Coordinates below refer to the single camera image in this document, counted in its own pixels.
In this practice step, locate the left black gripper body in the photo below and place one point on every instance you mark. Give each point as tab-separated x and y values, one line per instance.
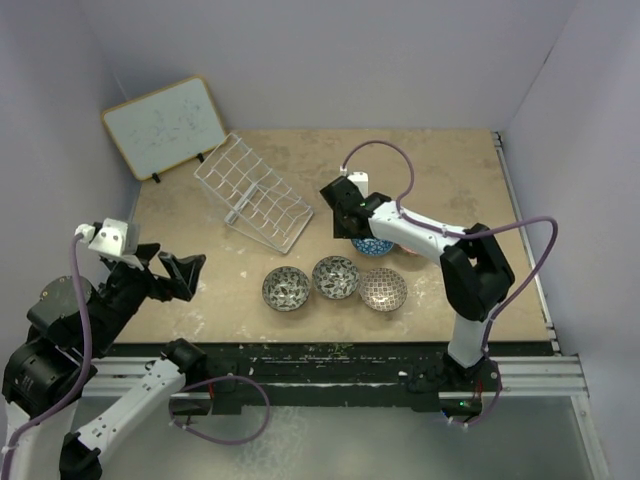
127	287

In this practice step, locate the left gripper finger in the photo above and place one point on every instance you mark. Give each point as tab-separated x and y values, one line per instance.
143	255
183	273

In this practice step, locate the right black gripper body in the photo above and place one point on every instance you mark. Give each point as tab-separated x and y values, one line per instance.
341	231

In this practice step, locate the blue patterned bowl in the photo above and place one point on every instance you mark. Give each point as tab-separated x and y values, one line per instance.
372	247

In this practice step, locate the brown lattice pattern bowl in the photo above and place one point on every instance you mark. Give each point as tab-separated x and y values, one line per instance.
383	290

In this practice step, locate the pink dotted bowl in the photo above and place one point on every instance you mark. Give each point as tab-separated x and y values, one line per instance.
407	250

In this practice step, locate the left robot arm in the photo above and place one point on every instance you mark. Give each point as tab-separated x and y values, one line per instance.
72	324

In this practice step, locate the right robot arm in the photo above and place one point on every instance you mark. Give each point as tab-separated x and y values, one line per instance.
476	275

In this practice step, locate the black floral bowl middle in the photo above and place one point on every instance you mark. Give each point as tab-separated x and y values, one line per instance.
335	277

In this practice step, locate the black floral bowl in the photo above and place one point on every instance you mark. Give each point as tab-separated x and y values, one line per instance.
335	277
286	289

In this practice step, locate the black floral bowl left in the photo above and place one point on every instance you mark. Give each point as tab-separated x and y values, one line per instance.
286	289

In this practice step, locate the yellow framed whiteboard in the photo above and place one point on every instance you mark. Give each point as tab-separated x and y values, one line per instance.
162	129

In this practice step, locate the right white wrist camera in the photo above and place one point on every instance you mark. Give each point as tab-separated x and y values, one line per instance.
361	181

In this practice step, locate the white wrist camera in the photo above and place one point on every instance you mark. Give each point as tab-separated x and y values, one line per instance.
361	181
112	239

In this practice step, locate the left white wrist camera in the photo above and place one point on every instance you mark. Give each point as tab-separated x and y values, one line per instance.
112	239

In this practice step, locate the white wire dish rack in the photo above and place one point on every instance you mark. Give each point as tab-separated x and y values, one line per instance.
255	199

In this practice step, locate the black mounting base rail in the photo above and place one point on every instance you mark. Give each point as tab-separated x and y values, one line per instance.
414	375

